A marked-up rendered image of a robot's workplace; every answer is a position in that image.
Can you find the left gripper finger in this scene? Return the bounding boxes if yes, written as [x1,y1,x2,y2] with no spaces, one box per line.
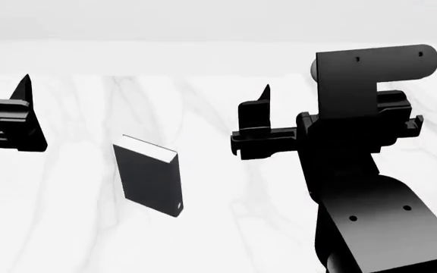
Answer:
[0,74,49,152]

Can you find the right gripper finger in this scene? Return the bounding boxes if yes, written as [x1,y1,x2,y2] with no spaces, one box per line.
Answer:
[237,83,272,132]
[376,89,413,123]

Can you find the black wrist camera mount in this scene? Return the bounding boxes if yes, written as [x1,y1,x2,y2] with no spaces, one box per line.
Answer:
[310,43,437,121]

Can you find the dark grey hardcover book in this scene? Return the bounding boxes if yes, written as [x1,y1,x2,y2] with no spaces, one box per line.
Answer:
[112,134,184,218]

